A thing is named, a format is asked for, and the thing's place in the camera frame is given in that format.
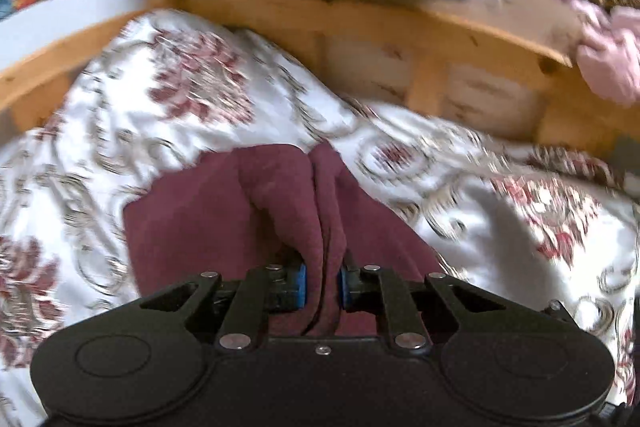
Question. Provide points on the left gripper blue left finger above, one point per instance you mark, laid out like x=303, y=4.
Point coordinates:
x=293, y=294

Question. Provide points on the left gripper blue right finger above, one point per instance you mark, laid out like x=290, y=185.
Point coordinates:
x=348, y=280

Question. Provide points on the maroon long-sleeve sweater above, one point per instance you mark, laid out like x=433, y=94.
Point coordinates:
x=263, y=205

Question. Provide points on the white floral satin bedspread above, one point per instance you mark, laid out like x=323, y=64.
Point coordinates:
x=530, y=320

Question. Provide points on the pink fluffy cloth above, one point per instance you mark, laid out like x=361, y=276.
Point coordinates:
x=608, y=53

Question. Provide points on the wooden bed frame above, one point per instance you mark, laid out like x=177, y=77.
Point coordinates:
x=501, y=66

